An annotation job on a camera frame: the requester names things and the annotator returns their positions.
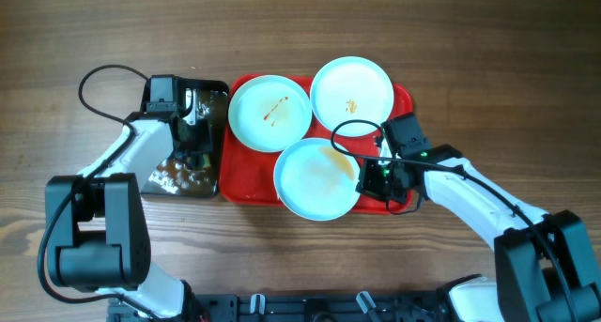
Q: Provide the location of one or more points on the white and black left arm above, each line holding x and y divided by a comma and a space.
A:
96, 244

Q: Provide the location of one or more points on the black water tray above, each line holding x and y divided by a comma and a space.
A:
198, 99

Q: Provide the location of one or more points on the white plate with orange smear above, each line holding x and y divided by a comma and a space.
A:
316, 179

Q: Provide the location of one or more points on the white plate with ketchup blob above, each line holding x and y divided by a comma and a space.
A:
350, 94

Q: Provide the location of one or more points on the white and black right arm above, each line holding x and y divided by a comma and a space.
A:
545, 266

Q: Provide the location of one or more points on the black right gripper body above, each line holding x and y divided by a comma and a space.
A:
383, 181

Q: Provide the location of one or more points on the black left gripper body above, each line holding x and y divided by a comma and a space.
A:
201, 136

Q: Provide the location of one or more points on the white plate with ketchup streak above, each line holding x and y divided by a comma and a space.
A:
269, 113

